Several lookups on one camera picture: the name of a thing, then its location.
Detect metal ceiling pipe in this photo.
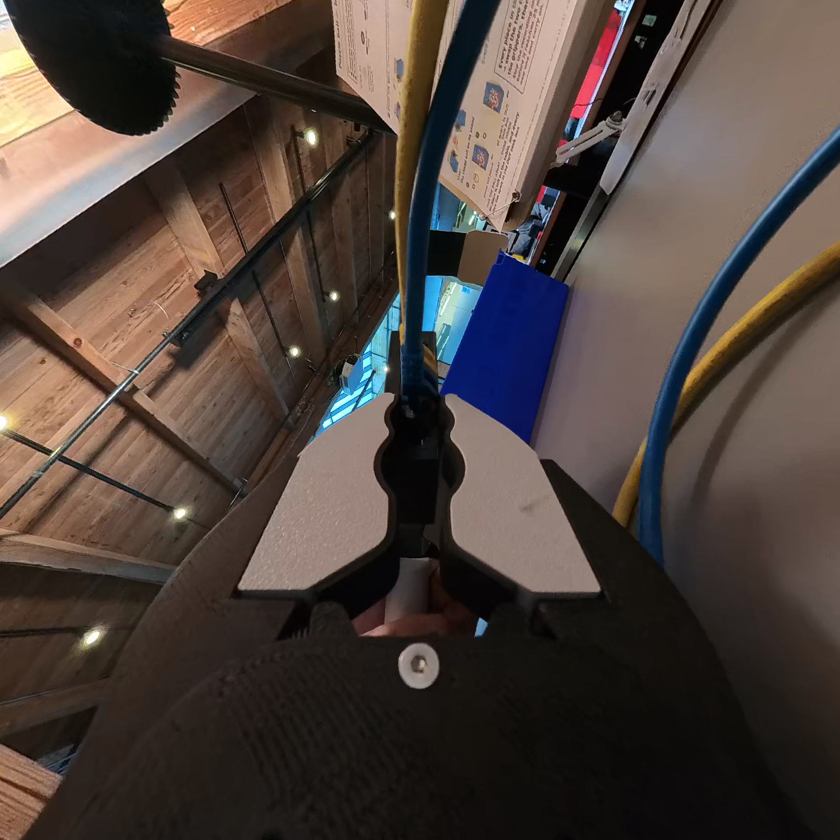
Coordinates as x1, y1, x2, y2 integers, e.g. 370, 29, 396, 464
0, 131, 378, 519

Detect ceiling spot lamps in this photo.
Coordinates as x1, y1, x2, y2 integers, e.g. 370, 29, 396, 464
0, 128, 342, 647

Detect blue ethernet cable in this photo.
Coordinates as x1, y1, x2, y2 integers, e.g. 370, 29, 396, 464
400, 0, 840, 565

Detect wooden post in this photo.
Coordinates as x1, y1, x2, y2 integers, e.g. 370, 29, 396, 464
0, 742, 63, 840

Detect black ethernet port block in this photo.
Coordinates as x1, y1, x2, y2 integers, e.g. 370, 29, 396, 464
386, 330, 442, 559

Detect red plastic bin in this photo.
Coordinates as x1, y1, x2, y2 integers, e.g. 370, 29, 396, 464
567, 10, 624, 122

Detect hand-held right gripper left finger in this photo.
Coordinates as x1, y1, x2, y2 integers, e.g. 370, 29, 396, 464
236, 392, 403, 621

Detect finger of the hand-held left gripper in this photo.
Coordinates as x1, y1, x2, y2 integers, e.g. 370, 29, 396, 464
384, 556, 439, 624

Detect black disc on metal pole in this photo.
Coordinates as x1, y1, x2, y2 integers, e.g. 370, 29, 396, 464
3, 0, 395, 139

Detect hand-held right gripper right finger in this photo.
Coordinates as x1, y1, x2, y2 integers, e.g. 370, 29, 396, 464
436, 394, 602, 623

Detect person's left hand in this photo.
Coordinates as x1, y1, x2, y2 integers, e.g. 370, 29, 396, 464
357, 567, 479, 639

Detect yellow ethernet cable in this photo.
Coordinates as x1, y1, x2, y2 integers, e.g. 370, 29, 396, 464
394, 0, 840, 526

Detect blue plastic bin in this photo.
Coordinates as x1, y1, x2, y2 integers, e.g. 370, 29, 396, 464
438, 252, 571, 447

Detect skylight window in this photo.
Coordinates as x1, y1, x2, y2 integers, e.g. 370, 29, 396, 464
318, 292, 403, 434

